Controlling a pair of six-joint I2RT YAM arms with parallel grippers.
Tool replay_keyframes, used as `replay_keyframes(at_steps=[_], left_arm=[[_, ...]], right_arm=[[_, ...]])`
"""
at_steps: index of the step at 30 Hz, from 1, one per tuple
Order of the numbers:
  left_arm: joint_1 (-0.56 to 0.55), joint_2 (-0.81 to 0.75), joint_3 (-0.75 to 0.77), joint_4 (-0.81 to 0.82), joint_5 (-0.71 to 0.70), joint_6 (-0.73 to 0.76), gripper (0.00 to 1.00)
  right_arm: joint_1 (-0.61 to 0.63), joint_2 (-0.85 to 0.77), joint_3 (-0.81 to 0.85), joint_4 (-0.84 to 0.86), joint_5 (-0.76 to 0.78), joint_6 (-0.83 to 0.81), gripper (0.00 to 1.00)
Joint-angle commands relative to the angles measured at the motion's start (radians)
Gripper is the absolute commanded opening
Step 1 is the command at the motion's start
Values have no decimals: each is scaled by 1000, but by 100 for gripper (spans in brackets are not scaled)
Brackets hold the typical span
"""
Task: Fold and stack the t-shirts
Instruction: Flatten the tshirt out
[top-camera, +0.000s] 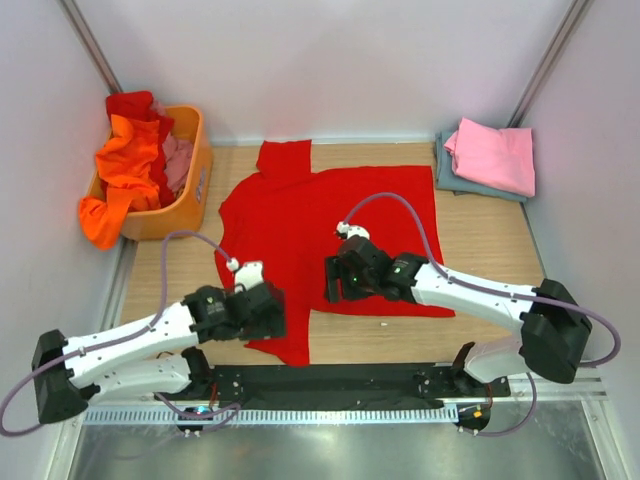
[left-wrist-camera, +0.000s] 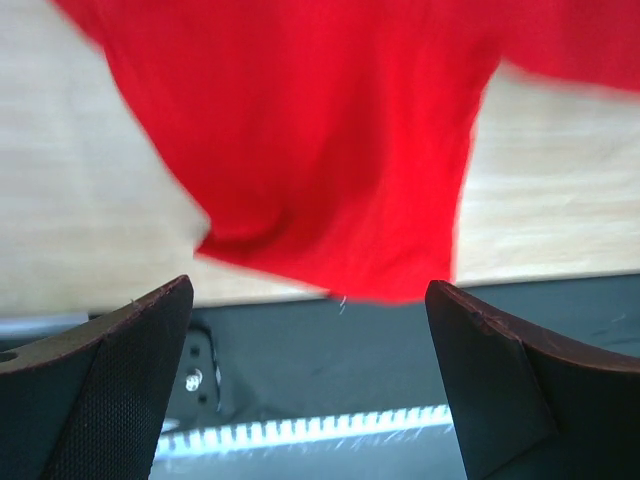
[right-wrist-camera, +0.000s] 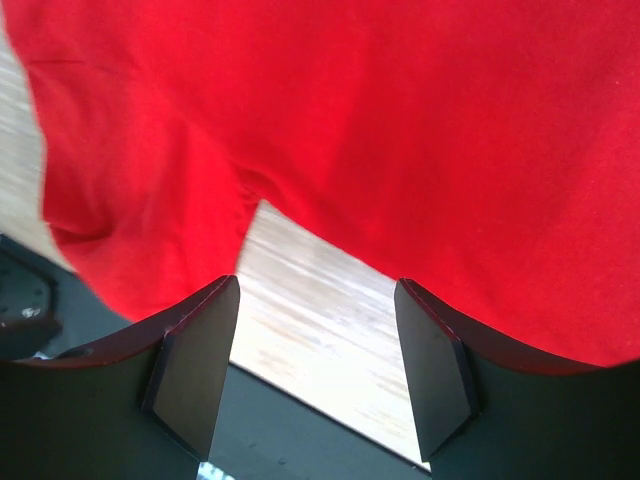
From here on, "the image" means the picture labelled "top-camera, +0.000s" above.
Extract red t-shirt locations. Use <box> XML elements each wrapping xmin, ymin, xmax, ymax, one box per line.
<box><xmin>219</xmin><ymin>140</ymin><xmax>454</xmax><ymax>367</ymax></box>

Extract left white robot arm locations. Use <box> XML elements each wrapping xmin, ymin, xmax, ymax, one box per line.
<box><xmin>31</xmin><ymin>281</ymin><xmax>286</xmax><ymax>425</ymax></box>

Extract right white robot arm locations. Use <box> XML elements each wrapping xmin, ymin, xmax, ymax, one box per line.
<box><xmin>324</xmin><ymin>235</ymin><xmax>592</xmax><ymax>396</ymax></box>

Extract orange plastic laundry basket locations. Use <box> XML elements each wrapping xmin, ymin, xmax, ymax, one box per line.
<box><xmin>85</xmin><ymin>105</ymin><xmax>212</xmax><ymax>241</ymax></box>

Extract folded grey-blue t-shirt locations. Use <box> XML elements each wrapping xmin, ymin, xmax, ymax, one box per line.
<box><xmin>434</xmin><ymin>131</ymin><xmax>527</xmax><ymax>203</ymax></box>

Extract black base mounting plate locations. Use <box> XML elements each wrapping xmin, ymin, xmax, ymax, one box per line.
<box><xmin>213</xmin><ymin>363</ymin><xmax>511</xmax><ymax>411</ymax></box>

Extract dusty pink shirt in basket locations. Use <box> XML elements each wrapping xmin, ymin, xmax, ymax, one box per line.
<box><xmin>158</xmin><ymin>126</ymin><xmax>194</xmax><ymax>207</ymax></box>

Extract folded pink t-shirt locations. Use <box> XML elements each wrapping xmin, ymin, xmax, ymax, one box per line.
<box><xmin>444</xmin><ymin>118</ymin><xmax>536</xmax><ymax>198</ymax></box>

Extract orange t-shirt in basket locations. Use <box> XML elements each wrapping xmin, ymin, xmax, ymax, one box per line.
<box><xmin>78</xmin><ymin>115</ymin><xmax>161</xmax><ymax>250</ymax></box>

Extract dark red shirt in basket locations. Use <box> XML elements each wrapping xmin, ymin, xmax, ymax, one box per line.
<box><xmin>105</xmin><ymin>91</ymin><xmax>175</xmax><ymax>208</ymax></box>

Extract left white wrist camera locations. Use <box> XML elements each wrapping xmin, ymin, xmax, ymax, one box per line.
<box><xmin>226</xmin><ymin>257</ymin><xmax>264</xmax><ymax>293</ymax></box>

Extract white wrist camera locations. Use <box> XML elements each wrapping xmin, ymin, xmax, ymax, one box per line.
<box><xmin>226</xmin><ymin>257</ymin><xmax>264</xmax><ymax>293</ymax></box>
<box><xmin>335</xmin><ymin>222</ymin><xmax>370</xmax><ymax>241</ymax></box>

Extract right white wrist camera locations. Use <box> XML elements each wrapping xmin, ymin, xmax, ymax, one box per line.
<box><xmin>335</xmin><ymin>222</ymin><xmax>370</xmax><ymax>241</ymax></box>

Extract white slotted cable duct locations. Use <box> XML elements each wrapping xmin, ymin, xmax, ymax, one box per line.
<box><xmin>84</xmin><ymin>404</ymin><xmax>459</xmax><ymax>427</ymax></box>

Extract right aluminium frame post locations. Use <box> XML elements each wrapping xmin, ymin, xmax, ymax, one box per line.
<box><xmin>507</xmin><ymin>0</ymin><xmax>594</xmax><ymax>128</ymax></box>

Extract aluminium frame post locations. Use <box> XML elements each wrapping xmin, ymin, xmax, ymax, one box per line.
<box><xmin>58</xmin><ymin>0</ymin><xmax>122</xmax><ymax>94</ymax></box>
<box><xmin>507</xmin><ymin>0</ymin><xmax>594</xmax><ymax>128</ymax></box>

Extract left aluminium frame post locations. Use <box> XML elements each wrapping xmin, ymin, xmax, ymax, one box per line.
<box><xmin>58</xmin><ymin>0</ymin><xmax>122</xmax><ymax>94</ymax></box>

